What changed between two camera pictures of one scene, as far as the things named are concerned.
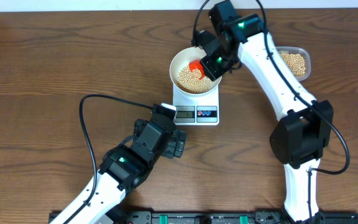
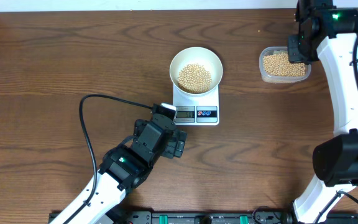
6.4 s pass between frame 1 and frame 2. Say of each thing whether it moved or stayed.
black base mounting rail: stayed
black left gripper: stayed
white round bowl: stayed
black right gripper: moved
